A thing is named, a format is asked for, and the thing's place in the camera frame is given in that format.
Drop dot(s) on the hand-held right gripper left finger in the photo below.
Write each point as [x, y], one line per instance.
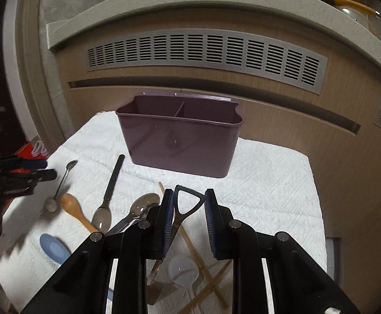
[168, 222]

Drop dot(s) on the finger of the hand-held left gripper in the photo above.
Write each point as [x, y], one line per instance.
[43, 175]
[30, 163]

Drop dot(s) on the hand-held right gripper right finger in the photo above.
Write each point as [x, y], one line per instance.
[210, 225]

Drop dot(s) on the wooden chopstick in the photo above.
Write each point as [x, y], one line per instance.
[192, 247]
[223, 273]

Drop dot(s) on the small metal spoon white knob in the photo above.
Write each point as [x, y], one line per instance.
[50, 205]

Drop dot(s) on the wooden spoon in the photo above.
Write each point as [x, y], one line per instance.
[70, 202]

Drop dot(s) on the white plastic spoon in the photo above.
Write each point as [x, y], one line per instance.
[182, 270]

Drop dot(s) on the purple plastic utensil holder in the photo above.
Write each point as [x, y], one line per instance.
[177, 144]

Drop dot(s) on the red floor mat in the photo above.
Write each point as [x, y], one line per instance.
[25, 152]

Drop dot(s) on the white slipper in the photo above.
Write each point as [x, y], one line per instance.
[44, 148]
[36, 148]

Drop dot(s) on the plain metal spoon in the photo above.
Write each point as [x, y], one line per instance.
[126, 225]

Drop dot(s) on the white textured towel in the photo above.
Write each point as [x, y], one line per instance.
[268, 186]

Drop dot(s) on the wooden cabinet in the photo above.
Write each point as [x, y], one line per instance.
[275, 121]

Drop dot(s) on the large grey vent grille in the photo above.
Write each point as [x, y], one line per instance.
[206, 32]

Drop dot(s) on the speckled stone countertop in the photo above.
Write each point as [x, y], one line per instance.
[210, 3]

